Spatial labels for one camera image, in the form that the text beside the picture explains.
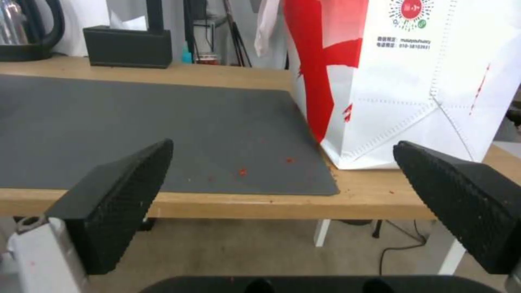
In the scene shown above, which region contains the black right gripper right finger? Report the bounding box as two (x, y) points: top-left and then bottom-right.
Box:
(392, 140), (521, 293)

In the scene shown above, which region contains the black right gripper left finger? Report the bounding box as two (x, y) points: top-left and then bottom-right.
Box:
(7, 138), (175, 293)

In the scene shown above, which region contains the white red takeout bag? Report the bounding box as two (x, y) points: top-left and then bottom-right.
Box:
(280, 0), (521, 170)

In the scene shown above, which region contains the white table leg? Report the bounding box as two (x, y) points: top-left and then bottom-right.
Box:
(437, 234), (475, 275)

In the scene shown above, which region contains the grey desk mat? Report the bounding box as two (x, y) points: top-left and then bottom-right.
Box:
(0, 74), (341, 197)

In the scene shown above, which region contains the black rectangular box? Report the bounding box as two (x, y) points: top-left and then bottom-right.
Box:
(82, 26), (173, 69)

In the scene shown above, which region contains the black monitor stand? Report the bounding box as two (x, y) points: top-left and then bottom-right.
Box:
(146, 0), (166, 32)

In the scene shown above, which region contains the silver electric kettle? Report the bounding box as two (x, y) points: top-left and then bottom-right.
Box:
(0, 0), (66, 61)

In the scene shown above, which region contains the black floor cable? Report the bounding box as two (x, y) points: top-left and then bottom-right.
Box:
(377, 219), (427, 276)

